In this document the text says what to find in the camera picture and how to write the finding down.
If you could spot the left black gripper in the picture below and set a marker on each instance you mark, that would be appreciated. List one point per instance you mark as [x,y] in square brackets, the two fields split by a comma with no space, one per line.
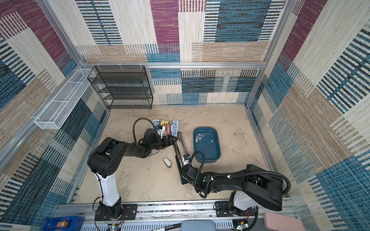
[169,141]

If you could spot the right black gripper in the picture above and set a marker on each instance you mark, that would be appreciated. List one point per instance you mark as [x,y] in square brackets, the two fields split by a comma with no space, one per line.
[183,181]

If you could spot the small white mini stapler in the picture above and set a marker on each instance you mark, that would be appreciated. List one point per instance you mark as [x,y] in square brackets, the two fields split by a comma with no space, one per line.
[167,162]

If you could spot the teal plastic tray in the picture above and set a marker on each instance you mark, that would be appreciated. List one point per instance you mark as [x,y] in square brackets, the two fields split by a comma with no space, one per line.
[212,151]

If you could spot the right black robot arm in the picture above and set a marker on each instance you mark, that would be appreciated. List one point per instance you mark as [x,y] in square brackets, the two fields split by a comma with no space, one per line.
[250,187]

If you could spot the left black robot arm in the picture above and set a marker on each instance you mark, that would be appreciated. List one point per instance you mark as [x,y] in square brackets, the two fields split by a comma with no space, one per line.
[105,159]

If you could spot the treehouse paperback book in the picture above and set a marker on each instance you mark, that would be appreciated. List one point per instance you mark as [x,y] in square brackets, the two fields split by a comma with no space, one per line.
[171,126]

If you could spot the staple strips in tray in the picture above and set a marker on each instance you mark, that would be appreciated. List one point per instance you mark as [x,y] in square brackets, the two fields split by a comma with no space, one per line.
[204,137]

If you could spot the grey blue chair back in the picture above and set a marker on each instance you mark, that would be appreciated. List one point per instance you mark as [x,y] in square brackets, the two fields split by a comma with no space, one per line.
[198,225]

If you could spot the pink case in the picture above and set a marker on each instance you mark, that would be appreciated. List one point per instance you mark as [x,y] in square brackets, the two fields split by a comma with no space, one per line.
[277,222]

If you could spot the blue box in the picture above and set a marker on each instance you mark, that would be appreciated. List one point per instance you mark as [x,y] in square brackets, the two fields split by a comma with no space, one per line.
[72,223]

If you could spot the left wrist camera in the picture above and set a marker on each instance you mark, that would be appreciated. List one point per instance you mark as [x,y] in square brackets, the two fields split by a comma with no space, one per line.
[160,130]

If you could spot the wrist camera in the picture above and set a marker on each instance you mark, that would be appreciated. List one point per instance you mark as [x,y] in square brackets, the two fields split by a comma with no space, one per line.
[160,130]
[185,159]

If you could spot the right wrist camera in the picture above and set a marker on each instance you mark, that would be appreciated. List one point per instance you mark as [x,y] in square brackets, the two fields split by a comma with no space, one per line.
[185,159]

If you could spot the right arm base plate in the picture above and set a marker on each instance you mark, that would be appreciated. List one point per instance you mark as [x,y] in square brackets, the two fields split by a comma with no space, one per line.
[226,209]

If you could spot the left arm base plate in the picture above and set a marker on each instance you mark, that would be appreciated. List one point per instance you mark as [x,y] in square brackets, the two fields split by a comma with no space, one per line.
[116,213]

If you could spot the black wire mesh shelf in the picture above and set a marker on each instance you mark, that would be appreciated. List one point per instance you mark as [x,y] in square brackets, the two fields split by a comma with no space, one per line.
[122,87]

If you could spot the white wire mesh basket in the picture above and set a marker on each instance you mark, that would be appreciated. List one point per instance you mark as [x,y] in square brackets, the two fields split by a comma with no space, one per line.
[60,107]

